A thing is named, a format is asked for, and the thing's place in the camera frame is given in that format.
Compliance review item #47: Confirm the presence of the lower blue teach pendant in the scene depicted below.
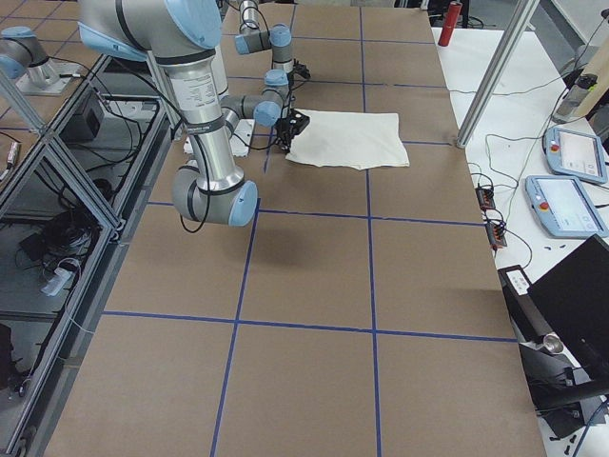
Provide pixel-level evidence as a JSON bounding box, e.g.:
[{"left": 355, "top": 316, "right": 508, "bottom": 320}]
[{"left": 525, "top": 175, "right": 608, "bottom": 239}]

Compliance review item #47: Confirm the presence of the aluminium lattice frame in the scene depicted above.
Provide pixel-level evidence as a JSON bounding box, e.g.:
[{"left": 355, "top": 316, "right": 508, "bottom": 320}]
[{"left": 1, "top": 56, "right": 172, "bottom": 456}]

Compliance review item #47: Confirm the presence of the upper blue teach pendant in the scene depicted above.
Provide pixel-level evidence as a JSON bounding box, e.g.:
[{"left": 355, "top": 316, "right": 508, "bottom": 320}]
[{"left": 542, "top": 126, "right": 608, "bottom": 185}]

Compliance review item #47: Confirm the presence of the grey spray bottle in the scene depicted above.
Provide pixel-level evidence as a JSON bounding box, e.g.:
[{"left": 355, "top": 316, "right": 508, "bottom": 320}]
[{"left": 552, "top": 73, "right": 598, "bottom": 124}]

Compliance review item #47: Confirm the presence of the aluminium frame post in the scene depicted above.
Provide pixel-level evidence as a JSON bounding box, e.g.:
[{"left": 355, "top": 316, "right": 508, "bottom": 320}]
[{"left": 456, "top": 0, "right": 540, "bottom": 149}]

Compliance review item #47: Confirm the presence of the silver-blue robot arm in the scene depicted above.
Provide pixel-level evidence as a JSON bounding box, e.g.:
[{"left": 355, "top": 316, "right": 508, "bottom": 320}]
[
  {"left": 78, "top": 1, "right": 295, "bottom": 227},
  {"left": 234, "top": 1, "right": 295, "bottom": 75}
]

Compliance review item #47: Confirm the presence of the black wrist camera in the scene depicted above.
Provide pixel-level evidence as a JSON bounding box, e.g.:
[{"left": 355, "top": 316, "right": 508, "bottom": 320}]
[
  {"left": 288, "top": 109, "right": 310, "bottom": 136},
  {"left": 292, "top": 60, "right": 311, "bottom": 81}
]

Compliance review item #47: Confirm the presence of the white central mounting post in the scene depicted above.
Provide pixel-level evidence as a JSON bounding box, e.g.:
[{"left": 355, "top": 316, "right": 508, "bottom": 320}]
[{"left": 155, "top": 47, "right": 253, "bottom": 161}]

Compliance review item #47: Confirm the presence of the blue teach pendant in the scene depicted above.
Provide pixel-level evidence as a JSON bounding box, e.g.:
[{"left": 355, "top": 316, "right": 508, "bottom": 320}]
[
  {"left": 542, "top": 126, "right": 608, "bottom": 185},
  {"left": 525, "top": 175, "right": 608, "bottom": 239}
]

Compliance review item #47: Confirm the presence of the cream long-sleeve cat shirt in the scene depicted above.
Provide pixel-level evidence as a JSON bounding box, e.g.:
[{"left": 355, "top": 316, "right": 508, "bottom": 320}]
[{"left": 286, "top": 109, "right": 410, "bottom": 170}]

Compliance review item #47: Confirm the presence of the red cylindrical bottle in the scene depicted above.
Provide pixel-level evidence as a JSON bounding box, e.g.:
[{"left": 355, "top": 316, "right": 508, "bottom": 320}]
[{"left": 438, "top": 1, "right": 462, "bottom": 47}]

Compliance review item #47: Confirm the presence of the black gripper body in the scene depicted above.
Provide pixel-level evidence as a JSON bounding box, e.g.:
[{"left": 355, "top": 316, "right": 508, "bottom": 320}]
[{"left": 277, "top": 115, "right": 298, "bottom": 147}]

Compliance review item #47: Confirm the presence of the small orange circuit board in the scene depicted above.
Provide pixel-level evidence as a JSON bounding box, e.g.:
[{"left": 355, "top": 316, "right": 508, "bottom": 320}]
[{"left": 475, "top": 186, "right": 496, "bottom": 210}]

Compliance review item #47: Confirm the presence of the black cable bundle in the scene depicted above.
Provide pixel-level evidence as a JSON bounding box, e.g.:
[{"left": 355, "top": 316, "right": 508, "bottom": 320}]
[{"left": 13, "top": 209, "right": 96, "bottom": 296}]

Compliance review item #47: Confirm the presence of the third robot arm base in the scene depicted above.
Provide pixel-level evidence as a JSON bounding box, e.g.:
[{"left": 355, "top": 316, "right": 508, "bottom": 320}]
[{"left": 1, "top": 26, "right": 70, "bottom": 96}]

